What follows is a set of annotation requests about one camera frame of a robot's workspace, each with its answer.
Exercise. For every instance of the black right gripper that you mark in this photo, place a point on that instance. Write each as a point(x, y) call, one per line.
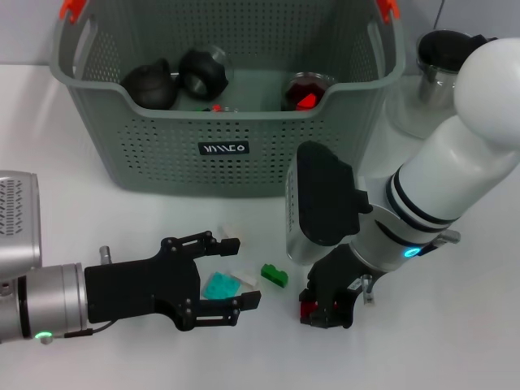
point(337, 272)

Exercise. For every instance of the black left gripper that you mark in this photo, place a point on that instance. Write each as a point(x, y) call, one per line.
point(142, 288)

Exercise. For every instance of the narrow white brick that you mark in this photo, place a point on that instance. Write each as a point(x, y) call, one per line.
point(247, 278)

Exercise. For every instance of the teal brick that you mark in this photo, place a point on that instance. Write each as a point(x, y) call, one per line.
point(221, 286)

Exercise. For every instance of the dark red long brick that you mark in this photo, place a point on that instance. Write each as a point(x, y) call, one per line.
point(308, 309)

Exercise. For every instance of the green two-stud brick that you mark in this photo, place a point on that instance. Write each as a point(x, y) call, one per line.
point(275, 276)

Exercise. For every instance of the glass teacup black sleeve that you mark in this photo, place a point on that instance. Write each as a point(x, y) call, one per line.
point(201, 75)
point(230, 109)
point(290, 87)

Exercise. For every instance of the small red brick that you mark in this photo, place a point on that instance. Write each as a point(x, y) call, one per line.
point(216, 108)

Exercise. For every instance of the bright red slope brick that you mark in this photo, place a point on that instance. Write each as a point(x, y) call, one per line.
point(307, 102)

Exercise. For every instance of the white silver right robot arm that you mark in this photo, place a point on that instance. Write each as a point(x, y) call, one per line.
point(467, 162)

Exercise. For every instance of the grey perforated storage bin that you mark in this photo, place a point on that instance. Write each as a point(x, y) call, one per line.
point(162, 170)

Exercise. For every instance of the wide white brick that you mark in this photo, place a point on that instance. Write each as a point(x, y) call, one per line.
point(228, 232)

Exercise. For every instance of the black clay teapot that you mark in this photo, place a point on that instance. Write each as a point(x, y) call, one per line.
point(150, 87)

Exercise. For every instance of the glass teapot black lid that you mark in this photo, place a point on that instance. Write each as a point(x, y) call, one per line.
point(438, 44)

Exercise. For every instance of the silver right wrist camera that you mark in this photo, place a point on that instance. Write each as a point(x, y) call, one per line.
point(325, 195)

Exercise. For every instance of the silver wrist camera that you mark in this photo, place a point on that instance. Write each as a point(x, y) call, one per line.
point(325, 195)
point(18, 219)

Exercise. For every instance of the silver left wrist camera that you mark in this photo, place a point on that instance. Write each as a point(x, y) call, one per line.
point(18, 219)

